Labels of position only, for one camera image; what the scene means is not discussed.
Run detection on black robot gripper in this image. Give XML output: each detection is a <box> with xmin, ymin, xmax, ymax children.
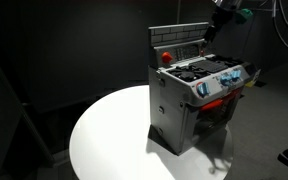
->
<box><xmin>204</xmin><ymin>7</ymin><xmax>234</xmax><ymax>43</ymax></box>

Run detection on orange round stove button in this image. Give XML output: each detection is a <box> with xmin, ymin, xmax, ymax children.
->
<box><xmin>162</xmin><ymin>52</ymin><xmax>173</xmax><ymax>63</ymax></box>

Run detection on grey toy stove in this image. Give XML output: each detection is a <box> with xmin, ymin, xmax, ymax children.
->
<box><xmin>148</xmin><ymin>22</ymin><xmax>258</xmax><ymax>155</ymax></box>

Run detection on green wrist connector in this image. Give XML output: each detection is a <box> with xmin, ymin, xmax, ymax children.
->
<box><xmin>235</xmin><ymin>8</ymin><xmax>253</xmax><ymax>24</ymax></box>

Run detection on round white side table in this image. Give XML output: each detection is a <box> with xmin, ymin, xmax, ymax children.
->
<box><xmin>69</xmin><ymin>85</ymin><xmax>233</xmax><ymax>180</ymax></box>

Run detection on white cables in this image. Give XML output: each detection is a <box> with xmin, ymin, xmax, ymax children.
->
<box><xmin>257</xmin><ymin>0</ymin><xmax>288</xmax><ymax>58</ymax></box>

